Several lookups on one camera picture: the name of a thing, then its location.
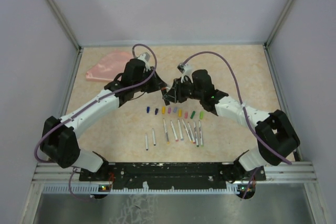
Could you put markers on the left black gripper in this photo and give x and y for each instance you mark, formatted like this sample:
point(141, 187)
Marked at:
point(157, 83)

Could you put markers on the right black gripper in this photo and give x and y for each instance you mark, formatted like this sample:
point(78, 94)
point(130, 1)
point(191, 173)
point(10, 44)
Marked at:
point(175, 94)

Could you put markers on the orange capped black highlighter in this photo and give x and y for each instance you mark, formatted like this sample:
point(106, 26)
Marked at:
point(165, 94)

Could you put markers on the light green pen cap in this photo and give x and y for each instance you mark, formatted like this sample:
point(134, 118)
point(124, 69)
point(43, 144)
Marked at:
point(201, 115)

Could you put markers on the magenta capped marker pen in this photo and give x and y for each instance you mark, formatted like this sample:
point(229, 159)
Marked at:
point(191, 133)

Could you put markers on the lavender marker pen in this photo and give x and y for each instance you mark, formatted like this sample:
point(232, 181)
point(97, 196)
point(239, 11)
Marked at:
point(180, 130)

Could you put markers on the orange white marker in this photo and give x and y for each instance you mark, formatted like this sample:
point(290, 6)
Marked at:
point(166, 132)

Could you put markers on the light green capped marker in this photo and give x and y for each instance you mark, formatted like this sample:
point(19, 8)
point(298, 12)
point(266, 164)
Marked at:
point(200, 134)

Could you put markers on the pink capped marker pen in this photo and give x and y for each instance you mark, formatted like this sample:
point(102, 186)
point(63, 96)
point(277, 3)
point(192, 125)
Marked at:
point(174, 131)

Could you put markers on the dark green capped marker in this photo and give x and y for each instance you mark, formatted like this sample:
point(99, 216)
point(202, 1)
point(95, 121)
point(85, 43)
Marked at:
point(196, 134)

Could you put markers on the blue capped marker pen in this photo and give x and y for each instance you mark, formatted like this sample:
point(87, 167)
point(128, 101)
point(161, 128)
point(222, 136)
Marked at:
point(146, 142)

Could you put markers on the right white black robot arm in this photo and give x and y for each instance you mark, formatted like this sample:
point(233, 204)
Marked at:
point(273, 131)

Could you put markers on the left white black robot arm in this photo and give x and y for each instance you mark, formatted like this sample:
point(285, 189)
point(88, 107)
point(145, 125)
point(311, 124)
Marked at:
point(60, 136)

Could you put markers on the pink plastic bag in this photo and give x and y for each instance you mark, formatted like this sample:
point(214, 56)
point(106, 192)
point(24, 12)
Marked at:
point(109, 66)

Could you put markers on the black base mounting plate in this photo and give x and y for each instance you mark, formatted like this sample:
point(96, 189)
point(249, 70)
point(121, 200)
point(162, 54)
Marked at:
point(209, 175)

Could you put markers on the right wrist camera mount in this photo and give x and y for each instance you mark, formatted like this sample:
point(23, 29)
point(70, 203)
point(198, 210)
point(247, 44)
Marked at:
point(186, 71)

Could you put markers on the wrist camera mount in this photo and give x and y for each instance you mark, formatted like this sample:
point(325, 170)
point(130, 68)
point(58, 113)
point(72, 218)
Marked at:
point(186, 71)
point(145, 57)

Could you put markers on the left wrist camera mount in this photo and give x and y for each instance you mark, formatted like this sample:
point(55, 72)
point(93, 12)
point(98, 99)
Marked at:
point(145, 57)

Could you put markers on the aluminium frame rail left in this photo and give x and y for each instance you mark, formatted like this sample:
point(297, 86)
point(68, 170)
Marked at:
point(62, 21)

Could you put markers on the aluminium frame rail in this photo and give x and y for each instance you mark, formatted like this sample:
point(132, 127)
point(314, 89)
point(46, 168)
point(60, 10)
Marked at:
point(62, 21)
point(280, 21)

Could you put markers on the white slotted cable duct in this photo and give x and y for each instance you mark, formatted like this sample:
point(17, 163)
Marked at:
point(97, 189)

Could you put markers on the aluminium frame rail right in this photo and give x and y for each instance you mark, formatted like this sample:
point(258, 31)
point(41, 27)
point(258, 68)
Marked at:
point(280, 21)

